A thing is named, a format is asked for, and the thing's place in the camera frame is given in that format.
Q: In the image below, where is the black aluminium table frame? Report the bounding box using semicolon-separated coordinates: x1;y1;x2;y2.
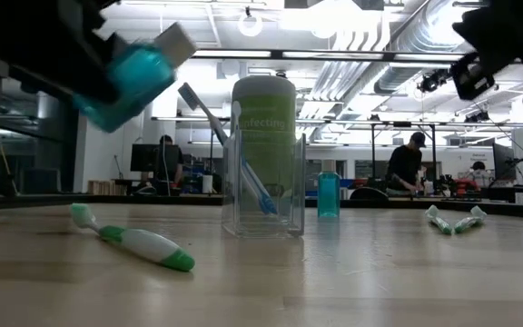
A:
0;193;523;222

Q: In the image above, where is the green white toothbrush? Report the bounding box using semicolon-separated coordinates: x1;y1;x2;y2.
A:
425;204;454;236
453;204;488;235
69;203;196;273

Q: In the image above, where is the green disinfecting wipes canister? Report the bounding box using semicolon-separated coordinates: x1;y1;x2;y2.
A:
231;74;298;203

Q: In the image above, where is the black background rig frame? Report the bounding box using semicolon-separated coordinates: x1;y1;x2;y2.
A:
369;120;438;194

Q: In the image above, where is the dark grey chair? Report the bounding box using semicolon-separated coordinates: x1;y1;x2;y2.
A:
19;167;63;195

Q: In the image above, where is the clear plastic holder cup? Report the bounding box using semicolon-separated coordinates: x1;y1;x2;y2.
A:
221;131;307;239

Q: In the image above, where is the black overhead light bar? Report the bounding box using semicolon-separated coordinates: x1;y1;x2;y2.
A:
192;47;467;64

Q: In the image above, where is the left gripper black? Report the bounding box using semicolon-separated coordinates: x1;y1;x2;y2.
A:
0;0;123;104

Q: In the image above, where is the black ceiling camera cluster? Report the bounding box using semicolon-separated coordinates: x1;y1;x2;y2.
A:
416;66;457;94

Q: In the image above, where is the black chair back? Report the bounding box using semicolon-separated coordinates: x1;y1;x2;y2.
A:
350;186;390;202

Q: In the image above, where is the person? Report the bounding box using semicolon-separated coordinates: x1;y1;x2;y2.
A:
468;160;488;183
386;131;428;197
156;134;185;185

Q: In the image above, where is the white ring lamp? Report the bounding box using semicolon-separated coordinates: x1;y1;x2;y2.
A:
237;5;264;38

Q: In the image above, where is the black computer monitor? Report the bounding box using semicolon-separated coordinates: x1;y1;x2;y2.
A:
129;143;180;183
491;143;518;183

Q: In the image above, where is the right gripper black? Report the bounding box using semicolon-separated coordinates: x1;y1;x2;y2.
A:
450;6;523;102

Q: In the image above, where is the red equipment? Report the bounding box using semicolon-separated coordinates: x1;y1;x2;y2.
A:
454;177;480;195

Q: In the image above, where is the silver ventilation duct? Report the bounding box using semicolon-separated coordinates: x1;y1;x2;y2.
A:
372;0;467;94

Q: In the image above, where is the wooden crate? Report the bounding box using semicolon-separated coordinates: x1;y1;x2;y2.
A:
87;180;127;195

